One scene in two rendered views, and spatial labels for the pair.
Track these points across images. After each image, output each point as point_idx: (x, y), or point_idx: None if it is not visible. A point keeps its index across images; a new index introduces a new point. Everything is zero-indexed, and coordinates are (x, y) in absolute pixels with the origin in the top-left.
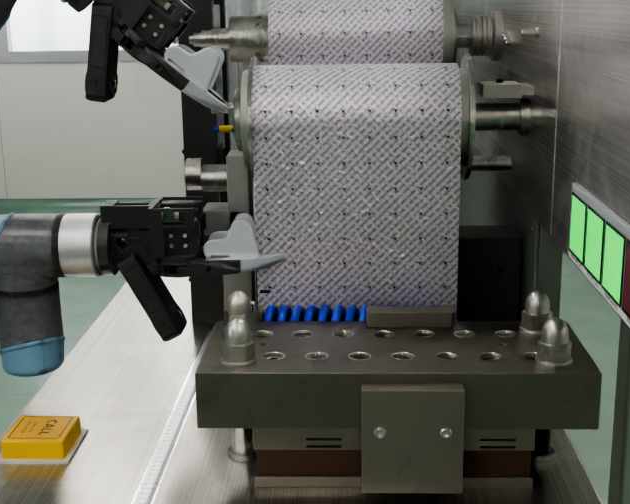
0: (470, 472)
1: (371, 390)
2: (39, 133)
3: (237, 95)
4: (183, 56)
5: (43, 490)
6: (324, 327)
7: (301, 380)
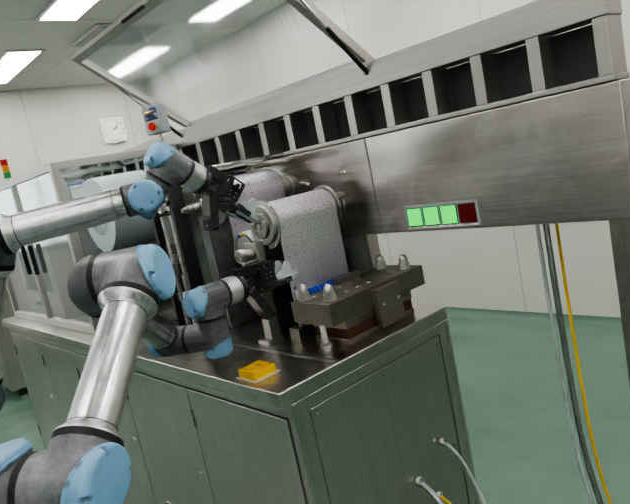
0: None
1: (378, 289)
2: None
3: (261, 215)
4: (245, 203)
5: (291, 375)
6: None
7: (356, 295)
